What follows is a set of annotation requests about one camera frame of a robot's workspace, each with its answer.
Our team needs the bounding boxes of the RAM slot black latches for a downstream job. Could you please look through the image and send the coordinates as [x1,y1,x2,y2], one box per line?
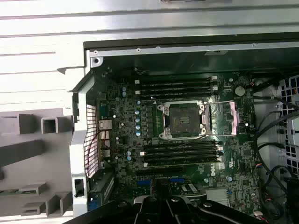
[142,140,222,150]
[143,151,222,161]
[139,81,218,90]
[139,91,219,99]

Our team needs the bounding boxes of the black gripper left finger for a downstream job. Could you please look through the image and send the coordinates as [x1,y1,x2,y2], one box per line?
[72,179,165,224]

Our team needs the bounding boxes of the metal socket cover frame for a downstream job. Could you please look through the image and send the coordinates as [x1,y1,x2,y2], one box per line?
[201,100,241,136]

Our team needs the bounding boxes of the grey parts rack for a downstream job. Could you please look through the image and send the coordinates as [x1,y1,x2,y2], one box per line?
[0,108,74,217]

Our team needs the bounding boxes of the silver perforated drive cage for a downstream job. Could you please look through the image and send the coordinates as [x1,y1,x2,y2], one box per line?
[277,74,299,171]

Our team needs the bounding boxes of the CPU socket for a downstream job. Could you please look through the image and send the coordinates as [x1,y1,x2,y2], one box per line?
[157,100,207,140]

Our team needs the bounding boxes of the silver finned heat sink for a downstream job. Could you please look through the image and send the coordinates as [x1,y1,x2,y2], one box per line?
[205,188,228,201]

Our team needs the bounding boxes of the green motherboard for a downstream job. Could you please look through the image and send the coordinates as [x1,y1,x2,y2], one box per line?
[94,67,262,217]

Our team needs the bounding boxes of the blue port connector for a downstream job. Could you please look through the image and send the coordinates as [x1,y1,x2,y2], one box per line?
[98,102,108,119]

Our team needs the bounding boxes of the black open PC case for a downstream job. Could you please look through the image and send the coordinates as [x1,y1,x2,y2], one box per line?
[67,32,299,224]

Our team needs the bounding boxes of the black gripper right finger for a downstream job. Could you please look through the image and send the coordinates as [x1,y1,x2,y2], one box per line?
[163,179,267,224]

